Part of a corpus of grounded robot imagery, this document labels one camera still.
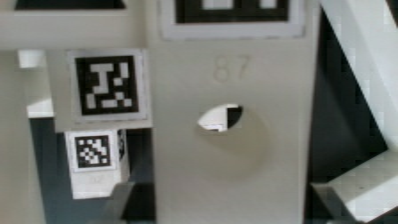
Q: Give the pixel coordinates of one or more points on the white chair seat part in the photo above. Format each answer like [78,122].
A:
[32,68]

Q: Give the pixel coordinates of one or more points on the white chair back part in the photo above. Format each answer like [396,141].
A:
[273,103]

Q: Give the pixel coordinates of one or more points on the white chair leg with tag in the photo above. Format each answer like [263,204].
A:
[97,162]

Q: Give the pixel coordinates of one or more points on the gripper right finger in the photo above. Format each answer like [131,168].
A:
[334,205]

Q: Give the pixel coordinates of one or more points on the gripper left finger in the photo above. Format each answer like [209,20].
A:
[110,214]

